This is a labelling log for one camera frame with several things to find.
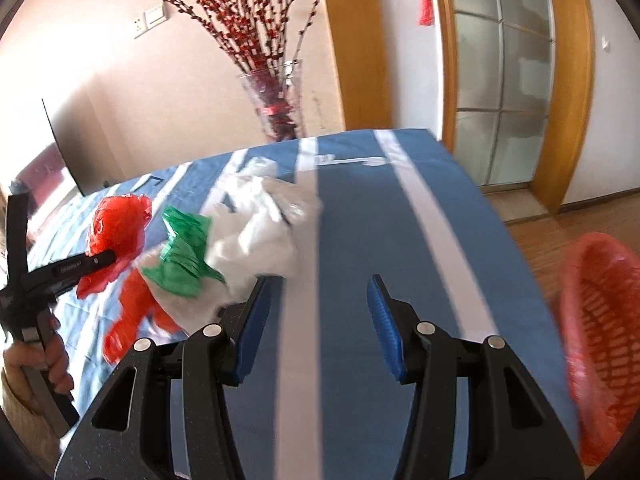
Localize wooden door frame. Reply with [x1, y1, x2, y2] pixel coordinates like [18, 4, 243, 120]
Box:
[429, 0, 597, 217]

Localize white wall switch plate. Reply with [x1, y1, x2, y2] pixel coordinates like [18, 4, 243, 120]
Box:
[142, 2, 166, 31]

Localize white plastic bag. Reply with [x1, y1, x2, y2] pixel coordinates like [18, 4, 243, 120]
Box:
[140, 174, 307, 334]

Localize frosted glass door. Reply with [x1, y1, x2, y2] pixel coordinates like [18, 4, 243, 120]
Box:
[444, 0, 557, 189]

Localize wooden wall trim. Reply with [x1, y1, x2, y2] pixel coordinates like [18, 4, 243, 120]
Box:
[316, 0, 394, 134]

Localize person's left forearm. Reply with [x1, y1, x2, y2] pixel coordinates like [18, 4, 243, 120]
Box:
[0, 366, 59, 455]

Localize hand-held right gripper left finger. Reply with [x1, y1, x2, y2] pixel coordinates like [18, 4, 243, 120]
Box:
[60, 277, 272, 480]

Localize grey plastic waste basket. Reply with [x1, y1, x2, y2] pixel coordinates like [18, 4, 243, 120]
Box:
[557, 232, 640, 468]

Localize blue white striped tablecloth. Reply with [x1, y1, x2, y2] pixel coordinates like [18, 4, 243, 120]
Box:
[0, 127, 583, 480]

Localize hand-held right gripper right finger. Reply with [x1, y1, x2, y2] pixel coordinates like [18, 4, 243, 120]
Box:
[366, 275, 583, 480]

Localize person's left hand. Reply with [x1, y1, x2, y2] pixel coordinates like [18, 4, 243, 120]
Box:
[2, 310, 76, 397]

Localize red bin liner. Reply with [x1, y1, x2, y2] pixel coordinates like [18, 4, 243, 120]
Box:
[557, 232, 640, 468]

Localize clear plastic bag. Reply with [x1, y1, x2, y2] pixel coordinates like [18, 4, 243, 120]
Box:
[270, 182, 325, 229]

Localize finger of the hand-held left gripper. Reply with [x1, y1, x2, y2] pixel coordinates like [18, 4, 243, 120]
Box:
[75, 251, 119, 277]

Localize green plastic bag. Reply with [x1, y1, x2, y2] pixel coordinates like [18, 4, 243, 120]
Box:
[141, 206, 226, 297]

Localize red berry branches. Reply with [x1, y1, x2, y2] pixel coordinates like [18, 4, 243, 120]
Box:
[115, 0, 352, 111]

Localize clear glass vase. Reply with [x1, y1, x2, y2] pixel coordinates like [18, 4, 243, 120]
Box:
[236, 59, 306, 144]

